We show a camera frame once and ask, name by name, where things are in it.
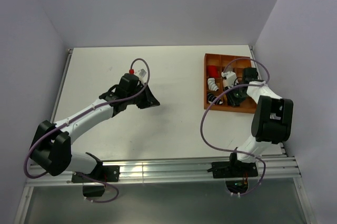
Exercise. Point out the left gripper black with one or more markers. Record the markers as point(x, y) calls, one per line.
point(149, 100)

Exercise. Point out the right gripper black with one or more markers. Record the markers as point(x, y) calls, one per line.
point(231, 101)

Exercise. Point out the black white striped sock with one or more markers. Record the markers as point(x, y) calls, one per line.
point(211, 98)

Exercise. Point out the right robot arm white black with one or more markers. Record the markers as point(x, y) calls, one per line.
point(272, 119)

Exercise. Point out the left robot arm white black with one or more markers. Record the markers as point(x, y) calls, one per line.
point(51, 147)

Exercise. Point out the white grey striped rolled sock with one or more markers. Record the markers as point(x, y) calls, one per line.
point(211, 83)

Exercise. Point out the red rolled sock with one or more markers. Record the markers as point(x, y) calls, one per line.
point(212, 71)

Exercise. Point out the orange compartment tray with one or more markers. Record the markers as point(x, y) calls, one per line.
point(243, 68)

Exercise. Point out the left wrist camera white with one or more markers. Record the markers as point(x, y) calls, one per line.
point(140, 73)

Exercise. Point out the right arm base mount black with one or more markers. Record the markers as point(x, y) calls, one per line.
point(236, 178)

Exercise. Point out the aluminium front rail frame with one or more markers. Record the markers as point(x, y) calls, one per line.
point(171, 191)

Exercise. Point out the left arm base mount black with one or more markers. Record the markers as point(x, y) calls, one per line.
point(97, 183)

